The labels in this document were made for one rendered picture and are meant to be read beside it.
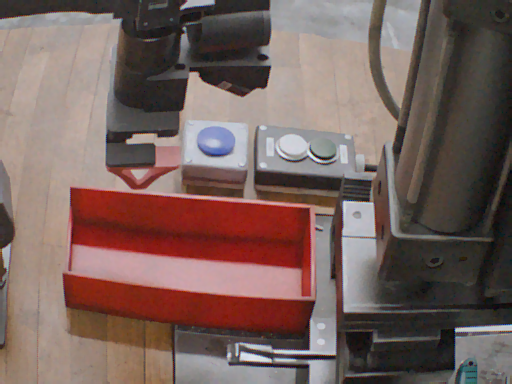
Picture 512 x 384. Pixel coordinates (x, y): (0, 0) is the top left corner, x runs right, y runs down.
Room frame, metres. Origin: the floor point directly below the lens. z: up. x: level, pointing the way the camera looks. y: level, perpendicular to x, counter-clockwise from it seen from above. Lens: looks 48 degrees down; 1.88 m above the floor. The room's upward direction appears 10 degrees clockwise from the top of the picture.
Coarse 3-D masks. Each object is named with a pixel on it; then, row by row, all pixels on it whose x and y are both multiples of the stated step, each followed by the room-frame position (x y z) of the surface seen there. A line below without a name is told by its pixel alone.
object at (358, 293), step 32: (352, 224) 0.66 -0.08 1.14; (352, 256) 0.59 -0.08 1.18; (352, 288) 0.56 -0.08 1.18; (384, 288) 0.56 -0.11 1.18; (416, 288) 0.56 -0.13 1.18; (448, 288) 0.57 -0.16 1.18; (480, 288) 0.58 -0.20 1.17; (352, 320) 0.54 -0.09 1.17; (384, 320) 0.54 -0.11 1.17; (416, 320) 0.54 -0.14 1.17; (448, 320) 0.55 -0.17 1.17; (480, 320) 0.55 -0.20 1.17; (352, 352) 0.53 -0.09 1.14; (384, 352) 0.53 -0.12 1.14; (416, 352) 0.53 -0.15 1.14; (448, 352) 0.53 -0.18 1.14
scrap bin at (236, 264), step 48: (96, 192) 0.80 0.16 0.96; (144, 192) 0.81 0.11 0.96; (96, 240) 0.78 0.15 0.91; (144, 240) 0.80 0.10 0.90; (192, 240) 0.81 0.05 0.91; (240, 240) 0.82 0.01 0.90; (288, 240) 0.83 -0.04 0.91; (96, 288) 0.69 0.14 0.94; (144, 288) 0.69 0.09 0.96; (192, 288) 0.75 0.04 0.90; (240, 288) 0.76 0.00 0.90; (288, 288) 0.77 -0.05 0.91
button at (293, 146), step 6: (282, 138) 0.94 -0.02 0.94; (288, 138) 0.94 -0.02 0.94; (294, 138) 0.94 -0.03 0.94; (300, 138) 0.94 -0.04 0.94; (282, 144) 0.93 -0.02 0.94; (288, 144) 0.93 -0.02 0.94; (294, 144) 0.93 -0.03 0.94; (300, 144) 0.93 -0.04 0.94; (306, 144) 0.93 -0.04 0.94; (282, 150) 0.92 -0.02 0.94; (288, 150) 0.92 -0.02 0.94; (294, 150) 0.92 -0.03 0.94; (300, 150) 0.92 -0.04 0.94; (306, 150) 0.93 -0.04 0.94; (288, 156) 0.92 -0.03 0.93; (294, 156) 0.92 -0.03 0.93; (300, 156) 0.92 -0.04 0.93
